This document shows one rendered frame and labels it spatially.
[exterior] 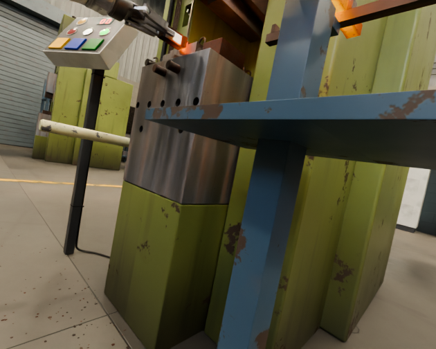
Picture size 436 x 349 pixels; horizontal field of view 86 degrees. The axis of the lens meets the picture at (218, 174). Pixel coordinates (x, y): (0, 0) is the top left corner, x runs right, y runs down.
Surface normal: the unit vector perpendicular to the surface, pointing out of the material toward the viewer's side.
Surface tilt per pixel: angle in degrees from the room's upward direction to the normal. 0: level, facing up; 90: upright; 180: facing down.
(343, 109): 90
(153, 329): 90
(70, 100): 90
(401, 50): 90
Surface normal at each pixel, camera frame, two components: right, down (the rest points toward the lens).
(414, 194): -0.68, -0.09
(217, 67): 0.72, 0.17
